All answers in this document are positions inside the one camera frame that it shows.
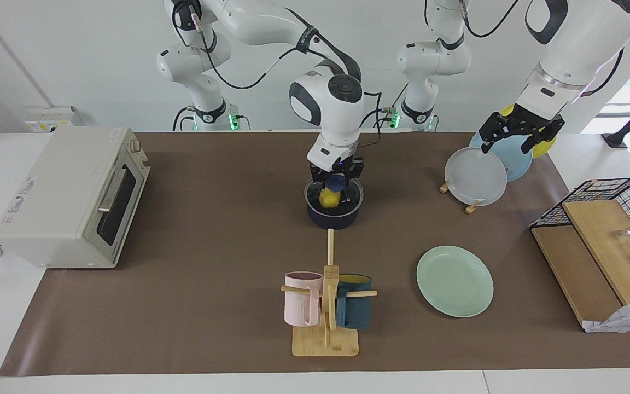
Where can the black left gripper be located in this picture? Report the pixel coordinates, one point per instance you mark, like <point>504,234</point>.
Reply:
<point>523,123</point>

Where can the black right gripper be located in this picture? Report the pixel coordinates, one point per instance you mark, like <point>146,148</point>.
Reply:
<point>337,171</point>

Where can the yellow lemon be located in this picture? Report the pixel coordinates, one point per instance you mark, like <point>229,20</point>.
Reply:
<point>330,198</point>

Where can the glass lid purple knob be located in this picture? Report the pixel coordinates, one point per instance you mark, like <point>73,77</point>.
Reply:
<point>350,201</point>

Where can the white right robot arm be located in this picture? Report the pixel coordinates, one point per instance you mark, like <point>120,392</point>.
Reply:
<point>331,115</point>

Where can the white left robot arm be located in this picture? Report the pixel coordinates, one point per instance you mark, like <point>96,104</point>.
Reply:
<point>583,44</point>

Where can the light blue plate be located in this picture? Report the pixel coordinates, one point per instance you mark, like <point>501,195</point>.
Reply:
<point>514,161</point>

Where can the yellow plate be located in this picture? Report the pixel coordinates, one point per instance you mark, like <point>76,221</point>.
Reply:
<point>544,149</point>

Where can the grey plate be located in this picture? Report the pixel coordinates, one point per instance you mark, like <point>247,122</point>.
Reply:
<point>475,176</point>

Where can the wooden plate rack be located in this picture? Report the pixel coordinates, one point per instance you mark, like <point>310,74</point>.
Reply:
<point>472,208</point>

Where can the pale green plate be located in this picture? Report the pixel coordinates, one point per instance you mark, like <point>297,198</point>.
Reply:
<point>454,282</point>

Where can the pink mug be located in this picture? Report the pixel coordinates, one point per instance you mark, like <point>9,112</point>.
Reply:
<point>296,306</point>

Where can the dark blue mug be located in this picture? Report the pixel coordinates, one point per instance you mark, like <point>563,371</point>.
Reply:
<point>354,312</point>

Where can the wooden shelf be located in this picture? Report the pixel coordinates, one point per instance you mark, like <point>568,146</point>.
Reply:
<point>577,273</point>

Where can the wooden mug tree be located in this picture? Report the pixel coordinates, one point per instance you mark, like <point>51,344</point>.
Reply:
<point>326,342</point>

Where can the brown table mat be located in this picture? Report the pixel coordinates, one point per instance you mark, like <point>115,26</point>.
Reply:
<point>211,328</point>

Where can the white patterned cloth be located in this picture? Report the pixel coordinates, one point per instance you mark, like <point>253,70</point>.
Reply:
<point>626,317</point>

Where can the beige toaster oven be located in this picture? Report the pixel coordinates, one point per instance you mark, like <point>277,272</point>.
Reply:
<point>47,208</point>

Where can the white wall power box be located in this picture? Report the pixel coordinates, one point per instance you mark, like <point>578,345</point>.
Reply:
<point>52,117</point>

